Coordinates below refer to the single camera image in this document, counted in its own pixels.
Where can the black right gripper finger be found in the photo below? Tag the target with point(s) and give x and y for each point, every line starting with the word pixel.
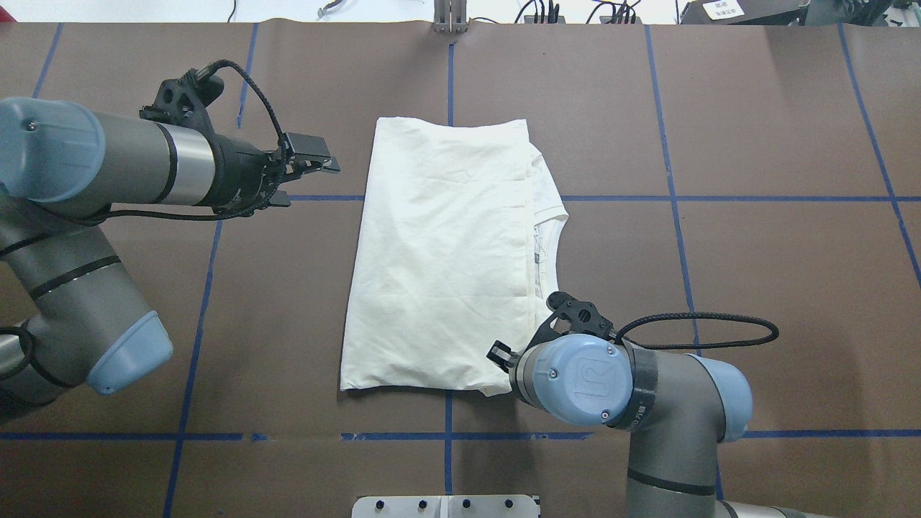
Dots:
pixel 503 356

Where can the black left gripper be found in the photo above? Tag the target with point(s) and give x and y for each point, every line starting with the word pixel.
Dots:
pixel 241 173

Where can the cream long sleeve shirt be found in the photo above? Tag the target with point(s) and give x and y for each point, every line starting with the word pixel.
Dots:
pixel 457 249

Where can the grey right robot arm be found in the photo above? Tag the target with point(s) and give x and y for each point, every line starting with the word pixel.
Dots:
pixel 677 407

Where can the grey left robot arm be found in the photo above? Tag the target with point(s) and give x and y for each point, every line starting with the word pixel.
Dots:
pixel 65 170

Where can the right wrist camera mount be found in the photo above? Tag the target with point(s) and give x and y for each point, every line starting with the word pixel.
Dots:
pixel 581 316

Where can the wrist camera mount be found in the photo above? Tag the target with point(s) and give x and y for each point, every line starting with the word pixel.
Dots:
pixel 183 101
pixel 581 316

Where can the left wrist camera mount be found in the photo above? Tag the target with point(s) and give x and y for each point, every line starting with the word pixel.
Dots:
pixel 183 101

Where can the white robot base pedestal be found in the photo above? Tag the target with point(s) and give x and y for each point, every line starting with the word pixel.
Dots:
pixel 482 505

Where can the aluminium frame post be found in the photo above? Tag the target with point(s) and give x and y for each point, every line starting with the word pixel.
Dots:
pixel 450 16

